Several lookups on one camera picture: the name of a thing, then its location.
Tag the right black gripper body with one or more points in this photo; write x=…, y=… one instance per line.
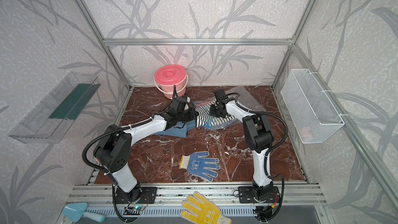
x=214, y=111

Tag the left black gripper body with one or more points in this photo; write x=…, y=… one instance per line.
x=186, y=116

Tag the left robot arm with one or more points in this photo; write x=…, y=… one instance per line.
x=110, y=151

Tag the yellow dotted work glove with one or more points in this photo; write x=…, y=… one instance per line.
x=198, y=210

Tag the pink lidded plastic bucket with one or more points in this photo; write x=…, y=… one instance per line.
x=170, y=76

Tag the light blue hand trowel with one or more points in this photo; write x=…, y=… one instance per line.
x=76, y=211

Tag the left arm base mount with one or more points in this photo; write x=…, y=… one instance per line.
x=142, y=195

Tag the clear vacuum storage bag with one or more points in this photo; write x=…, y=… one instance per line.
x=245, y=99

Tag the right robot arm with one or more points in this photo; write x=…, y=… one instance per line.
x=259, y=137

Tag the clear plastic wall shelf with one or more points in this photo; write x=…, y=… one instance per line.
x=50, y=120

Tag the black white striped garment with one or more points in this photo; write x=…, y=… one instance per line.
x=205, y=120

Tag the white wire mesh basket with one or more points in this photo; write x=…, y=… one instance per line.
x=310, y=106

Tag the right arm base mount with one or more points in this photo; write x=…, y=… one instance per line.
x=268, y=194

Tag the red white striped garment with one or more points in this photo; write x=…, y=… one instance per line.
x=205, y=103

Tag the pink item in basket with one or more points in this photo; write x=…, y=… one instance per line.
x=306, y=134

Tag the blue dotted work glove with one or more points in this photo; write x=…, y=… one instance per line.
x=201, y=165

